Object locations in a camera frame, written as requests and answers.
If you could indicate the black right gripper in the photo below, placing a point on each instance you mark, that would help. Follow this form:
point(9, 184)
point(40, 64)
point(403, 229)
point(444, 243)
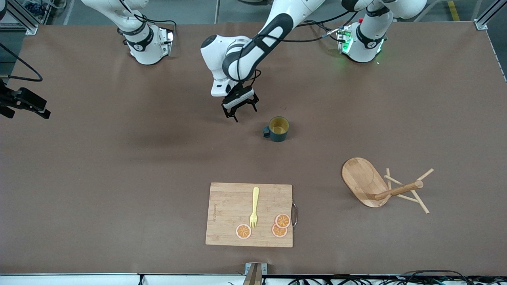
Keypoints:
point(15, 99)

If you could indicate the wooden mug rack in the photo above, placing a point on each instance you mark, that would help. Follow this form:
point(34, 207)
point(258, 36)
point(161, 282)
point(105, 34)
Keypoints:
point(362, 182)

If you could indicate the orange slice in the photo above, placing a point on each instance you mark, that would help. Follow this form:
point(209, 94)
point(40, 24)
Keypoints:
point(243, 231)
point(283, 220)
point(277, 233)

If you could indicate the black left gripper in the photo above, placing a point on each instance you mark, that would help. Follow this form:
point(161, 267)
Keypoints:
point(246, 103)

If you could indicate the teal cup yellow inside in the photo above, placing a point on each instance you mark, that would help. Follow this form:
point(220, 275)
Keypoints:
point(279, 130)

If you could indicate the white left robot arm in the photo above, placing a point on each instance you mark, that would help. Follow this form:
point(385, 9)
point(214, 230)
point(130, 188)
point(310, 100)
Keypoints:
point(253, 51)

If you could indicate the yellow plastic fork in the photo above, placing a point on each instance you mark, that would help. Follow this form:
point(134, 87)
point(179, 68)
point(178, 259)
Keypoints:
point(255, 198)

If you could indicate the aluminium camera post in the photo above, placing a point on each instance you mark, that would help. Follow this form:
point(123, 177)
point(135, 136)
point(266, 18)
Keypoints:
point(253, 277)

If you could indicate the aluminium frame profile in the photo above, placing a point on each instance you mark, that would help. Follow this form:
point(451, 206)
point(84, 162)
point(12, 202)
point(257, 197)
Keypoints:
point(480, 24)
point(29, 27)

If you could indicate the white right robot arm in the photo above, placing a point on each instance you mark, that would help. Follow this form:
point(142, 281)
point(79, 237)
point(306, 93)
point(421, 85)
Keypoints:
point(144, 51)

